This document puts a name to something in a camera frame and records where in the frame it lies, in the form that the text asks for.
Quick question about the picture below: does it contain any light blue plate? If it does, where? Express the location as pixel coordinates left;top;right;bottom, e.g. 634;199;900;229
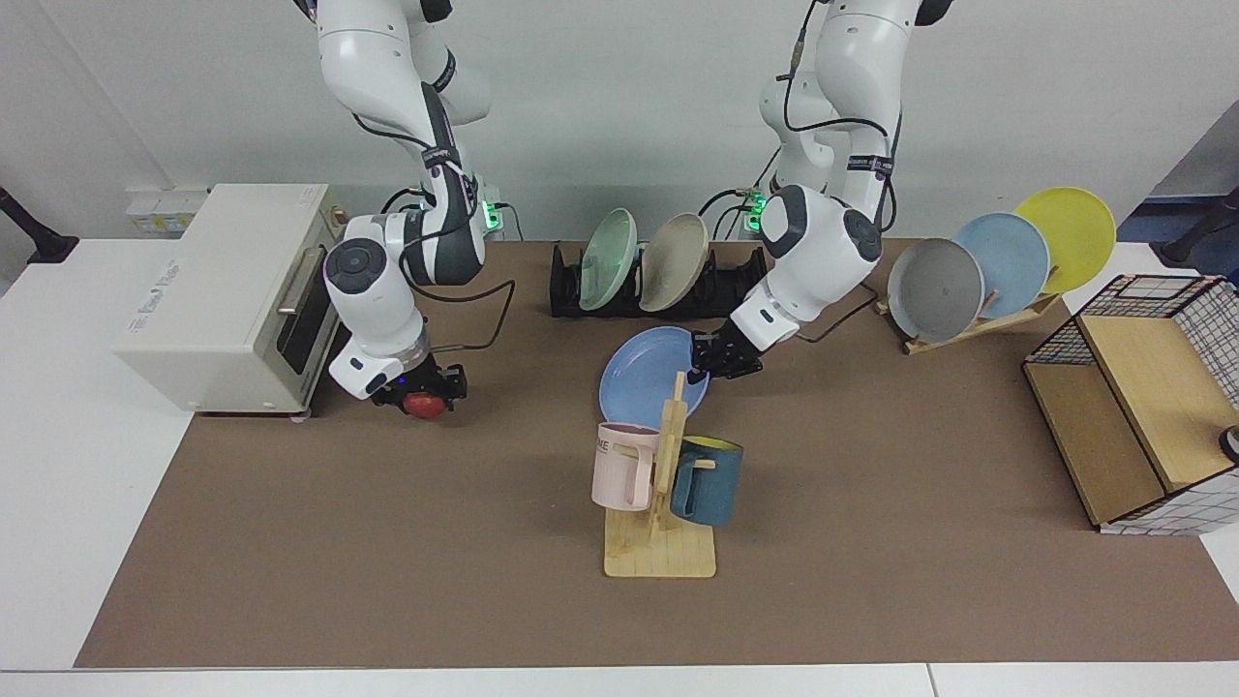
953;212;1051;320

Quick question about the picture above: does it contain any pink cup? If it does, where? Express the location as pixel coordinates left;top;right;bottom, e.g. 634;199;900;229
591;422;662;512

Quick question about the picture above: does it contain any wire basket with wooden floor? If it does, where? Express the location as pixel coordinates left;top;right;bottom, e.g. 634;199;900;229
1022;274;1239;536

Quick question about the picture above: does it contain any pale green plate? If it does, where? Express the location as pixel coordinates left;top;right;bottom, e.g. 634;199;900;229
578;208;639;312

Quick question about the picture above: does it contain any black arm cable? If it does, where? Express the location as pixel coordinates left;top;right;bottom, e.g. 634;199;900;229
350;111;517;354
779;0;903;343

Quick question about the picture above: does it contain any black dish rack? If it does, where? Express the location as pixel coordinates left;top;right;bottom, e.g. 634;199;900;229
549;242;772;320

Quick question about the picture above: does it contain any grey plate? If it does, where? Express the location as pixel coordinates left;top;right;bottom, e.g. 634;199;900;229
887;238;985;344

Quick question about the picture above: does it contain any dark blue cup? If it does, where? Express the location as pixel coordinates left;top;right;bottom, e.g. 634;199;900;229
670;436;744;529

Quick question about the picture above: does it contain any white wall socket strip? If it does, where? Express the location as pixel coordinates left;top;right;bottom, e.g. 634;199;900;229
126;189;211;235

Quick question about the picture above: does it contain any pale toaster oven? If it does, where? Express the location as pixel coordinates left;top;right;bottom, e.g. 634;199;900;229
113;184;361;419

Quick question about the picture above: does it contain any black stand foot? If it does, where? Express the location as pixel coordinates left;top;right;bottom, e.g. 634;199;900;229
0;186;80;265

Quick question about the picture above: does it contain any black stand leg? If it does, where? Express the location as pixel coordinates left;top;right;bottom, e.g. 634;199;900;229
1149;190;1239;269

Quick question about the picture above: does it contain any wooden cup stand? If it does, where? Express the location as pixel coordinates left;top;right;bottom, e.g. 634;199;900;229
604;371;718;580

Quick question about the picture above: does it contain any brown table cloth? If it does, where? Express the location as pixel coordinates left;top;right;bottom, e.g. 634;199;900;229
74;239;1239;669

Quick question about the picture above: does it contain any yellow plate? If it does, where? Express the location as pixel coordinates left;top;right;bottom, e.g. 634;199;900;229
1014;187;1117;295

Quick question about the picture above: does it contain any beige plate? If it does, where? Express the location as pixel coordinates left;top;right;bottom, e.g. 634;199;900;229
639;213;710;314

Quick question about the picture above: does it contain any wooden plate rack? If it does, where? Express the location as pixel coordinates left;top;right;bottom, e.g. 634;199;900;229
875;290;1064;355

